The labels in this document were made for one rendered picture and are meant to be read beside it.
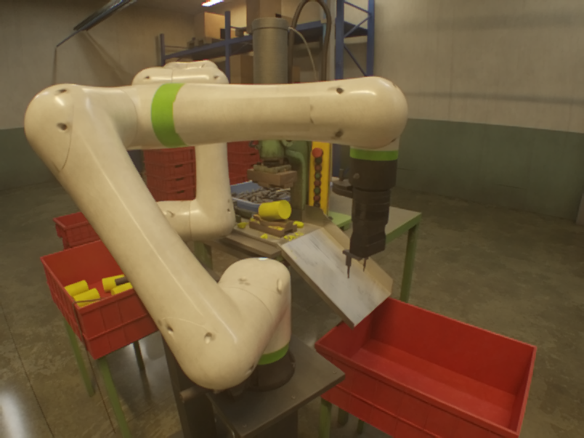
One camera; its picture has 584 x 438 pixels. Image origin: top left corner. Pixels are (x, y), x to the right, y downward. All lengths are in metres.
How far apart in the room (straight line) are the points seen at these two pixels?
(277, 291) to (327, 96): 0.33
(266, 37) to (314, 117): 0.72
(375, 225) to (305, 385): 0.35
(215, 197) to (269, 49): 0.51
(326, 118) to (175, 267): 0.30
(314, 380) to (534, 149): 5.64
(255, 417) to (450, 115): 5.97
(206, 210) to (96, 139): 0.60
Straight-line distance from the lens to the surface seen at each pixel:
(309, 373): 0.78
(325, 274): 1.17
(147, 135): 0.63
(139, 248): 0.49
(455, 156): 6.33
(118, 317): 1.37
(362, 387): 1.10
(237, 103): 0.55
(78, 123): 0.53
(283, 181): 1.19
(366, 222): 0.67
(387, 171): 0.65
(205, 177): 1.05
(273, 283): 0.61
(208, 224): 1.06
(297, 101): 0.52
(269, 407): 0.71
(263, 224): 1.28
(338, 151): 5.89
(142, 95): 0.64
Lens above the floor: 1.45
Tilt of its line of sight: 18 degrees down
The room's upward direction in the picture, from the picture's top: straight up
